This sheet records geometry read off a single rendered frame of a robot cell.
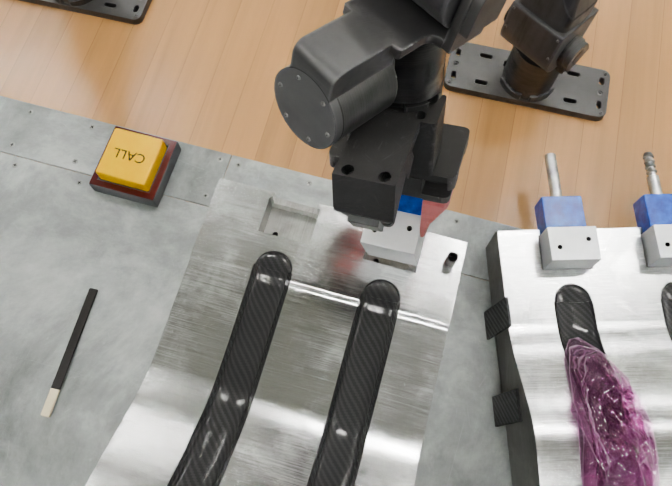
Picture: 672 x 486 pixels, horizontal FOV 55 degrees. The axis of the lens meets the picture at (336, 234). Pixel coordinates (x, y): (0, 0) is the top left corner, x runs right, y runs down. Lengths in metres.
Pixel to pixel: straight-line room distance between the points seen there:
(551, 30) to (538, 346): 0.32
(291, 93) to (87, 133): 0.46
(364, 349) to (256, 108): 0.35
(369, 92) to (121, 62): 0.53
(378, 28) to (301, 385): 0.34
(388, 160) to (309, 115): 0.06
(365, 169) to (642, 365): 0.37
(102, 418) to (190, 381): 0.14
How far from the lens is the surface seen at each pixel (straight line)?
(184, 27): 0.90
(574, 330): 0.69
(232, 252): 0.64
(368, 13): 0.42
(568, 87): 0.86
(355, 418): 0.61
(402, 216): 0.58
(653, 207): 0.75
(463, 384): 0.71
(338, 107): 0.40
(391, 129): 0.45
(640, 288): 0.73
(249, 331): 0.63
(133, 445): 0.60
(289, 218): 0.67
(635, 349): 0.70
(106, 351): 0.74
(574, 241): 0.69
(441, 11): 0.40
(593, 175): 0.83
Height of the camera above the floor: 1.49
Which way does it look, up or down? 69 degrees down
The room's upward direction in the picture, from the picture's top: straight up
